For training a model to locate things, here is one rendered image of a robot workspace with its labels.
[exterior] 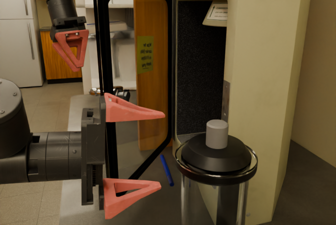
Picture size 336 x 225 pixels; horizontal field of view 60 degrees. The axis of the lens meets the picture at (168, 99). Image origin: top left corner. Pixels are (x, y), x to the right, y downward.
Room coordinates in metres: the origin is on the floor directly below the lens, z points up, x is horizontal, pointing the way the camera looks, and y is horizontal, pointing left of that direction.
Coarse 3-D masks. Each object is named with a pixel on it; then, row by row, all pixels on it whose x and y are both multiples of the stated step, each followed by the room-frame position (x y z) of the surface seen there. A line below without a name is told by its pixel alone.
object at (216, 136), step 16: (208, 128) 0.34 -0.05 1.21; (224, 128) 0.33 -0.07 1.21; (192, 144) 0.34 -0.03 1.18; (208, 144) 0.34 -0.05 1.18; (224, 144) 0.34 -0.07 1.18; (240, 144) 0.34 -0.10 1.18; (192, 160) 0.32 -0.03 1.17; (208, 160) 0.31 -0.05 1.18; (224, 160) 0.31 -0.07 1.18; (240, 160) 0.31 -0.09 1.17
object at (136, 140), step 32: (96, 0) 0.46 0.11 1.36; (128, 0) 0.55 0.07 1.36; (160, 0) 0.68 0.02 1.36; (96, 32) 0.46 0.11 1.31; (128, 32) 0.55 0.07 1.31; (160, 32) 0.68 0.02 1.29; (128, 64) 0.54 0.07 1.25; (160, 64) 0.68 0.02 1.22; (160, 96) 0.68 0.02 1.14; (128, 128) 0.53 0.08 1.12; (160, 128) 0.68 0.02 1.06; (128, 160) 0.53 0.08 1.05
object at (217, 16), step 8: (216, 0) 0.59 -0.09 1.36; (224, 0) 0.57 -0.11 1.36; (216, 8) 0.58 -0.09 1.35; (224, 8) 0.56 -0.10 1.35; (208, 16) 0.59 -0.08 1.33; (216, 16) 0.57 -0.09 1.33; (224, 16) 0.55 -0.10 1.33; (208, 24) 0.58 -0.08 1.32; (216, 24) 0.56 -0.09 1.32; (224, 24) 0.55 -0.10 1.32
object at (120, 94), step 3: (117, 90) 0.50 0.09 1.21; (120, 90) 0.51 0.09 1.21; (123, 90) 0.49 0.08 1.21; (126, 90) 0.50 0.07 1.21; (117, 93) 0.50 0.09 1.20; (120, 93) 0.50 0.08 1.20; (123, 93) 0.49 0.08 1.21; (126, 93) 0.49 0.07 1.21; (129, 93) 0.50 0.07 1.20; (117, 96) 0.50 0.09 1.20; (120, 96) 0.49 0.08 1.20; (123, 96) 0.49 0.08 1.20; (126, 96) 0.49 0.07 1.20; (129, 96) 0.50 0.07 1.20; (126, 99) 0.49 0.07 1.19
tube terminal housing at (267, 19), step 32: (192, 0) 0.73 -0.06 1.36; (256, 0) 0.46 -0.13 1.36; (288, 0) 0.47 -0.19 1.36; (256, 32) 0.46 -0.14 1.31; (288, 32) 0.48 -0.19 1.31; (224, 64) 0.48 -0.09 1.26; (256, 64) 0.46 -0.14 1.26; (288, 64) 0.48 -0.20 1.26; (256, 96) 0.46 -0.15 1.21; (288, 96) 0.49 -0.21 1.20; (256, 128) 0.47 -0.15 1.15; (288, 128) 0.57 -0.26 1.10; (256, 192) 0.47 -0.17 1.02
